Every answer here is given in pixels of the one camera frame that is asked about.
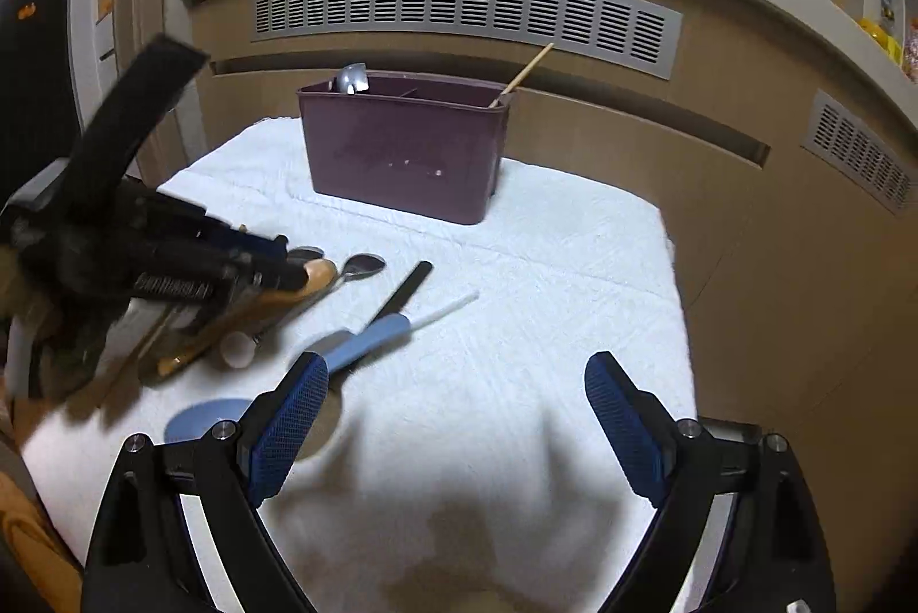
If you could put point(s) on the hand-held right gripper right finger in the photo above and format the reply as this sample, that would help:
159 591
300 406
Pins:
624 433

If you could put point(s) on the wooden spoon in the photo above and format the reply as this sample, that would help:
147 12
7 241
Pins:
324 277

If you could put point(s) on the light blue plastic spoon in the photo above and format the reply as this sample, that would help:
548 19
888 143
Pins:
373 337

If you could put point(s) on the white stick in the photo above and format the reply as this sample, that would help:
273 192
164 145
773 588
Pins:
448 306

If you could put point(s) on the metal spoon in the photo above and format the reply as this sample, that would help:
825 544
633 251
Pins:
307 253
362 266
350 78

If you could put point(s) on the wooden chopstick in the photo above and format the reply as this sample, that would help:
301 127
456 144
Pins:
527 68

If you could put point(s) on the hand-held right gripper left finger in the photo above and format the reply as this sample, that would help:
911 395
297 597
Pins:
287 433

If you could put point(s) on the purple plastic utensil box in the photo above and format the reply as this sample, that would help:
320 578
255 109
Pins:
401 154

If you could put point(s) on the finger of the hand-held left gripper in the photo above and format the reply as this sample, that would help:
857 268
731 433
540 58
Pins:
251 279
251 247

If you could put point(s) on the blue round spoon bowl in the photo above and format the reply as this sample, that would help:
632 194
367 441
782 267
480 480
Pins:
201 421

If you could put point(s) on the white towel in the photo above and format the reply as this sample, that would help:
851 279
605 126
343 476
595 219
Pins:
538 297

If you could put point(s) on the white round-tipped utensil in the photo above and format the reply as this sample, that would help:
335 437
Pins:
237 349

